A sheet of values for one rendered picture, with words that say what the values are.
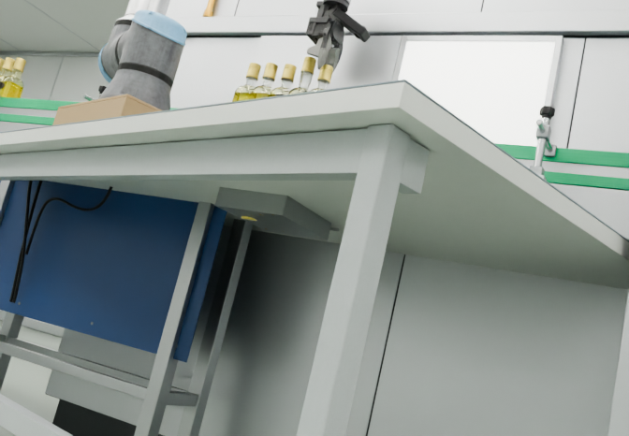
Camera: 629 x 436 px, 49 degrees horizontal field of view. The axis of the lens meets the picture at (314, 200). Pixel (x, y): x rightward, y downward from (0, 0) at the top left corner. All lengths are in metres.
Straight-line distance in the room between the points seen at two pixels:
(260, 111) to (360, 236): 0.25
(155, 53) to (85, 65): 6.02
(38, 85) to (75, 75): 0.50
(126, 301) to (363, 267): 1.11
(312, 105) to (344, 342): 0.30
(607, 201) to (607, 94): 0.39
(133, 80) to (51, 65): 6.42
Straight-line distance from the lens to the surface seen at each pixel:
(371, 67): 2.00
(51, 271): 2.05
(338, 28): 1.94
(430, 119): 0.84
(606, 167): 1.57
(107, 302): 1.89
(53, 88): 7.67
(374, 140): 0.86
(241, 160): 1.04
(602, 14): 1.91
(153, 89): 1.45
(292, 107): 0.92
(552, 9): 1.97
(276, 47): 2.18
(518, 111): 1.82
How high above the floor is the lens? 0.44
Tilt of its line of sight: 12 degrees up
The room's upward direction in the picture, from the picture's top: 14 degrees clockwise
